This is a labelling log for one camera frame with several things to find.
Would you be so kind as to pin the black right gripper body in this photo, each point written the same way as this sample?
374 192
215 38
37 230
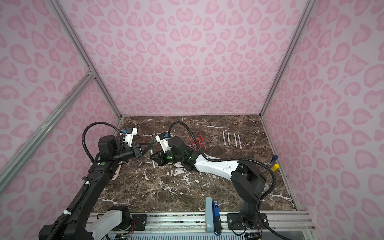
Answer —
170 156

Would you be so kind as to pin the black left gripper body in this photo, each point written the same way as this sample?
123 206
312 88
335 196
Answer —
133 152

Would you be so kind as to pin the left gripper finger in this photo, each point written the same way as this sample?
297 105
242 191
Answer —
145 151
146 145

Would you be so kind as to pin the brown cap marker pen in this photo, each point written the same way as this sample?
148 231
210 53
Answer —
239 142

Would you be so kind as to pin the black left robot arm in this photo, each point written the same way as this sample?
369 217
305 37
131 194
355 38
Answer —
72 224

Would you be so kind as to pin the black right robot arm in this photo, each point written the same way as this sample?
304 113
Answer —
252 180

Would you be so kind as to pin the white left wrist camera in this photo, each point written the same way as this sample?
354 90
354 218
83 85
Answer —
128 135

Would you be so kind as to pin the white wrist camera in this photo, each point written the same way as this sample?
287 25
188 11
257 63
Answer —
128 135
162 139

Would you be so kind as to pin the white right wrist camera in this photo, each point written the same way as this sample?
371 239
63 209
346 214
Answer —
162 139

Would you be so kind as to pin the aluminium front rail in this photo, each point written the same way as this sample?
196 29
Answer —
295 225

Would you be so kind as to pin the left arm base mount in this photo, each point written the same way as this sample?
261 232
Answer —
135 222

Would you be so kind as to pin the light blue rail bracket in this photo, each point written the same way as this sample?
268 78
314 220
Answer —
209 217

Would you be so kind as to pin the blue device on rail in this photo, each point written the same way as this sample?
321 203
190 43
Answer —
217 218

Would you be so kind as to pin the aluminium frame diagonal bar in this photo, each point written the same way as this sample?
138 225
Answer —
18 161

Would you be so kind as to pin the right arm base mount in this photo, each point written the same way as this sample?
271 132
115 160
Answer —
237 222

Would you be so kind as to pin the yellow marker by wall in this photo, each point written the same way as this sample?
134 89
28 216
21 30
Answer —
275 167

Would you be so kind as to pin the left corner frame post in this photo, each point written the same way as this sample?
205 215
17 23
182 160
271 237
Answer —
79 46

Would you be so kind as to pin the corner frame post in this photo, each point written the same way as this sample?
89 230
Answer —
79 46
295 39

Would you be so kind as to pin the right corner frame post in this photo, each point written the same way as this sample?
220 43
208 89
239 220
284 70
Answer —
295 39

